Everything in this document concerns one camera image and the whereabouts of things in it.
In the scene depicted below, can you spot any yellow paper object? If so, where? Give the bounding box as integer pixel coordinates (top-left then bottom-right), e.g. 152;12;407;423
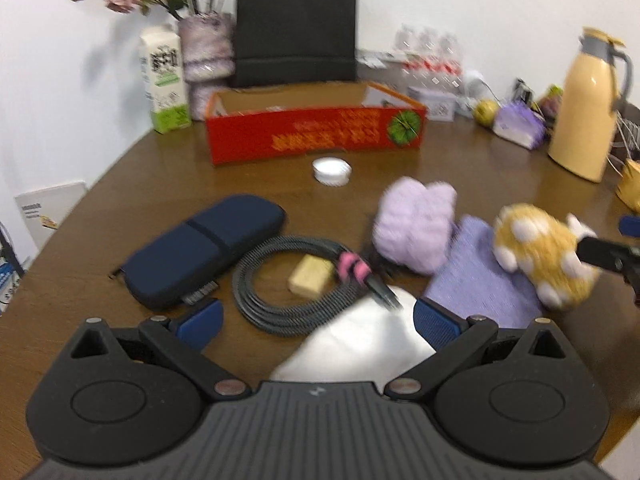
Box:
615;159;640;213

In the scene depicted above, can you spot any purple mottled vase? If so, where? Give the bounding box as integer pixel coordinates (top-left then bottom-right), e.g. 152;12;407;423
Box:
178;12;236;121

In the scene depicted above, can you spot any yellow spotted plush toy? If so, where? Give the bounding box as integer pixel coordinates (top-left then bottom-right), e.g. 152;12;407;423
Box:
492;202;601;309

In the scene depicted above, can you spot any white booklet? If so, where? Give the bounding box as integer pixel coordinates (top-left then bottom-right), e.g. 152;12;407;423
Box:
14;180;88;256

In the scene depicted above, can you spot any purple knitted cloth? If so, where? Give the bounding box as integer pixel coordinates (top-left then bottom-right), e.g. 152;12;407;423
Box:
424;215;546;328

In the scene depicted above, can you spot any grey tin box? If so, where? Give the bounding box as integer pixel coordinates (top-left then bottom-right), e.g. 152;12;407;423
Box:
407;85;458;122

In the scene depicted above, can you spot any red cardboard box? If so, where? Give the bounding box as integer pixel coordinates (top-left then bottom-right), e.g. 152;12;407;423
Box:
204;80;428;166

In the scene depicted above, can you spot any clear water bottle red label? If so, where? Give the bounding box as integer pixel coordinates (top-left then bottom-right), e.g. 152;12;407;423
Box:
439;30;463;90
395;24;423;86
417;24;443;88

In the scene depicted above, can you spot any purple tissue pack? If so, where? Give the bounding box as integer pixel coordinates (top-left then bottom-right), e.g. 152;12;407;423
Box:
492;101;547;150

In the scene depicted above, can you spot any black charger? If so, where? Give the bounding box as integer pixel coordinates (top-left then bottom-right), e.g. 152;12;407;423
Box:
512;77;535;107

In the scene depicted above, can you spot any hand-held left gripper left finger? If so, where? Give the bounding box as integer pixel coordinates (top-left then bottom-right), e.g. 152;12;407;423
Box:
70;297;253;402

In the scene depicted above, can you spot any yellow thermos jug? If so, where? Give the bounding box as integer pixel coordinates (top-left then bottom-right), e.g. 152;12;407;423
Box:
547;27;633;183

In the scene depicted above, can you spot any white soft cloth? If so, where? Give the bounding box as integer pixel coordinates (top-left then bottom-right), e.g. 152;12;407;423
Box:
270;285;436;383

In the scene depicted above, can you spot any small white round lid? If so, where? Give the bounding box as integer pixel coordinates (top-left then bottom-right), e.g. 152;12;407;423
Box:
312;157;352;186

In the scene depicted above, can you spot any metal wire rack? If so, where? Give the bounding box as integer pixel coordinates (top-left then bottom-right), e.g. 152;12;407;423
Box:
607;102;640;171

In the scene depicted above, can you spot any white green milk carton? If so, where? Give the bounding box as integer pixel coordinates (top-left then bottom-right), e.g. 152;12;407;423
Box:
139;25;193;135

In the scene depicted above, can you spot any grey braided coiled cable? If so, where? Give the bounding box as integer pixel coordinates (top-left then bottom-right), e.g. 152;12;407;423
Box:
231;235;406;336

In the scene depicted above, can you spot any black paper bag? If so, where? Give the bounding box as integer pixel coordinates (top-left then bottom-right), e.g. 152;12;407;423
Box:
233;0;359;89

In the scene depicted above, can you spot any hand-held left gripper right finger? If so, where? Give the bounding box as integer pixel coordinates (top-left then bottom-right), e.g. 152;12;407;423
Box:
384;297;568;402

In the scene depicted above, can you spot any small beige block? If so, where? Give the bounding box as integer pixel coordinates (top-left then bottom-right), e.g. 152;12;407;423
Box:
288;255;333;296

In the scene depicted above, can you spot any navy zip case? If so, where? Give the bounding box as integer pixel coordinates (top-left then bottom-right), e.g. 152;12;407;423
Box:
109;195;287;311

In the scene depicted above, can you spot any lilac fluffy towel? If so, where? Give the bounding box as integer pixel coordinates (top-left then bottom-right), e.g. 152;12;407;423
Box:
374;177;458;275

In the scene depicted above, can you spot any small white fan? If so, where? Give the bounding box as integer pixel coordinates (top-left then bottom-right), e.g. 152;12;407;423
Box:
460;70;488;111

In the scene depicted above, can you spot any yellow green fruit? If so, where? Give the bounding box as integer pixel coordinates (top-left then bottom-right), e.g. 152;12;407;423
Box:
473;100;501;126

